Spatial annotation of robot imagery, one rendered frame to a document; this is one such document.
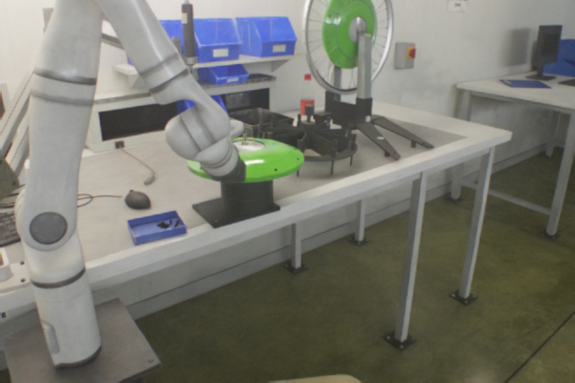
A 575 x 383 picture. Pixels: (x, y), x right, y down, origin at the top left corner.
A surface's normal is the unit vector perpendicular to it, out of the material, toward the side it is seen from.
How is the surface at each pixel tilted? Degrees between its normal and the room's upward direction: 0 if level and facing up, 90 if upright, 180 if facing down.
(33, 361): 0
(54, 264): 19
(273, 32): 88
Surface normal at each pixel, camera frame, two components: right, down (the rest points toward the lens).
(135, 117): 0.61, 0.27
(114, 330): 0.00, -0.94
